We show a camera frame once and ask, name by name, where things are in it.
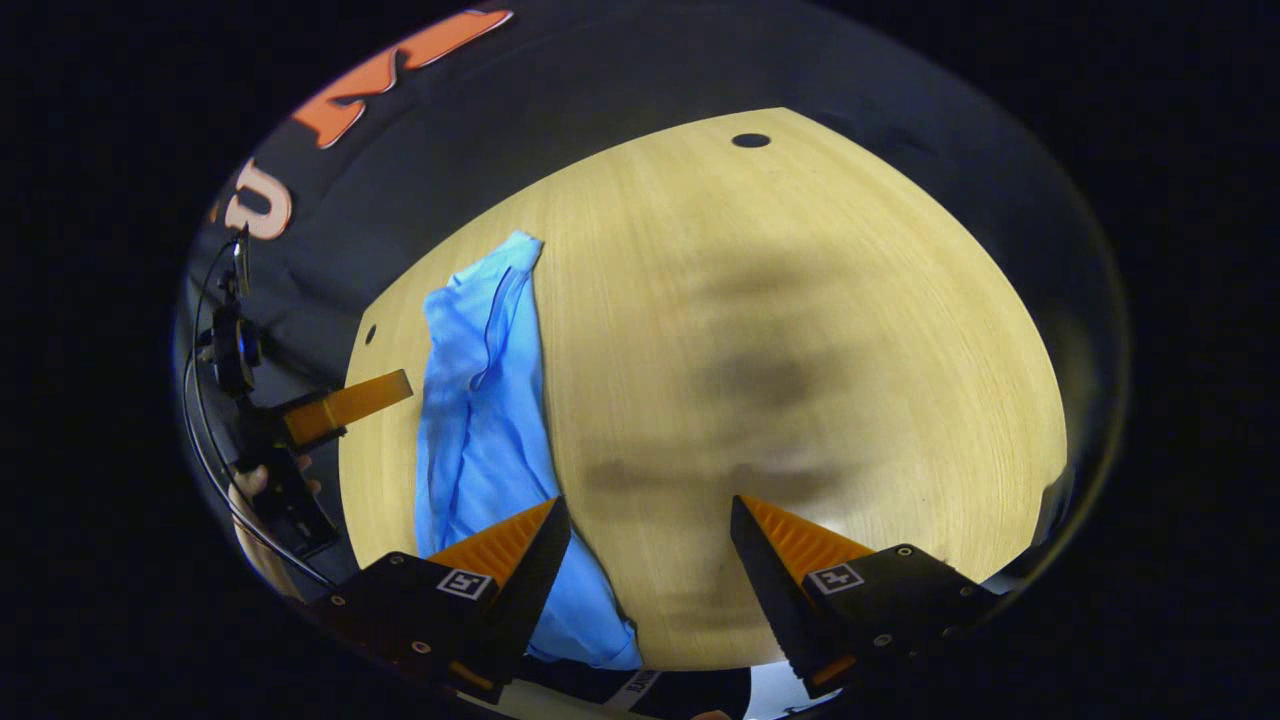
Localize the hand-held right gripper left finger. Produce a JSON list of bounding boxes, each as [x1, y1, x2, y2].
[[310, 495, 573, 701]]

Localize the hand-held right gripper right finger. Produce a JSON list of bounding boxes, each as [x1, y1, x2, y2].
[[730, 495, 1006, 701]]

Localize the light blue T-shirt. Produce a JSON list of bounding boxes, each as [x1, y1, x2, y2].
[[413, 230, 643, 671]]

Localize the black backdrop cloth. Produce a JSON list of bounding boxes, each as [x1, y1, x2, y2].
[[175, 0, 1131, 591]]

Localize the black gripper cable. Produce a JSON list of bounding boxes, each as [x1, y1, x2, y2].
[[183, 235, 336, 591]]

